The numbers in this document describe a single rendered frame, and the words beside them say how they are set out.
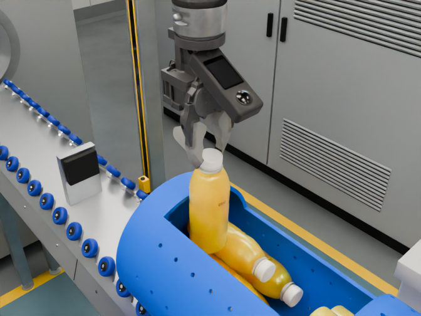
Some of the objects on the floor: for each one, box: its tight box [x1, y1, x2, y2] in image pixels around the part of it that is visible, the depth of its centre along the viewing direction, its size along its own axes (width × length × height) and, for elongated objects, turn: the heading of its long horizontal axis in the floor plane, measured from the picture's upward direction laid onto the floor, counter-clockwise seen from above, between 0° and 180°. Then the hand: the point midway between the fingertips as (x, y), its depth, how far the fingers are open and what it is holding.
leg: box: [0, 192, 34, 291], centre depth 206 cm, size 6×6×63 cm
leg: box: [41, 243, 62, 275], centre depth 214 cm, size 6×6×63 cm
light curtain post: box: [125, 0, 166, 195], centre depth 164 cm, size 6×6×170 cm
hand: (210, 157), depth 76 cm, fingers closed on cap, 4 cm apart
